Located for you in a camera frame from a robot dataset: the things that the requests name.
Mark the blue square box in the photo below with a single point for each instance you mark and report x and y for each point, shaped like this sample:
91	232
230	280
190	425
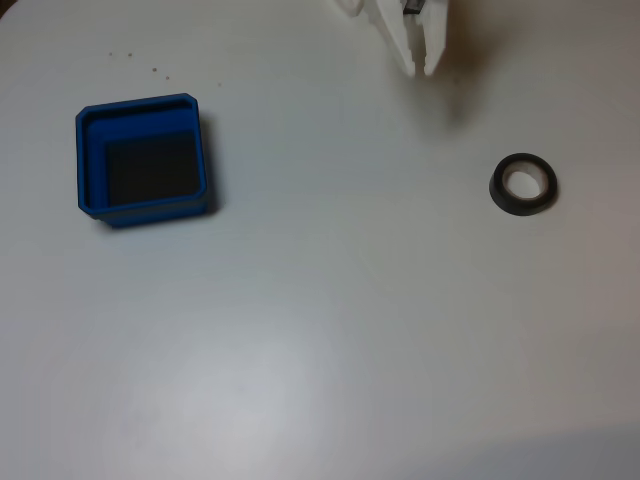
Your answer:
145	212

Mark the black tape roll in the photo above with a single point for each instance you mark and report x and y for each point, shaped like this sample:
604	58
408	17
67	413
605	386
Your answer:
500	192

